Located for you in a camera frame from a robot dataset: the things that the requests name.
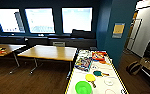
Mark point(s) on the green bowl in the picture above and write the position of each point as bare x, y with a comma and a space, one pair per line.
83, 87

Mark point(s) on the yellow wooden gaming table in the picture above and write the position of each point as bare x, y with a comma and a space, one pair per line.
99, 68

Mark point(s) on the white flat box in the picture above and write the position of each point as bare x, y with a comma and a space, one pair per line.
84, 53

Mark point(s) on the dark sofa cushion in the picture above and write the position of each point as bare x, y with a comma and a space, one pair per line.
81, 33

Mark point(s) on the white paper sign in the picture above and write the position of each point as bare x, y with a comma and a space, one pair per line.
58, 43

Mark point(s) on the colourful game box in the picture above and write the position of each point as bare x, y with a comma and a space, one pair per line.
83, 62

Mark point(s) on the long wooden table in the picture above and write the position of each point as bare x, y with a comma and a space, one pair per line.
49, 52

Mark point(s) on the yellow ping pong paddle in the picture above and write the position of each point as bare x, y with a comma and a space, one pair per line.
90, 78

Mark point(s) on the teal ping pong paddle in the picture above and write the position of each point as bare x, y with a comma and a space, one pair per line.
98, 73

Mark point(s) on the clear plastic bowl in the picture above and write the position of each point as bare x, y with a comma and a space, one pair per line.
109, 91
109, 81

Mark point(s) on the brown cardboard box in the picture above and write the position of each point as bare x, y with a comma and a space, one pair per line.
148, 63

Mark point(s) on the yellow wall sign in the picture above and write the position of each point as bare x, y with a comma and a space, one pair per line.
118, 30

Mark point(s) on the glass door with frame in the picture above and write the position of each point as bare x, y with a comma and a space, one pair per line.
135, 31

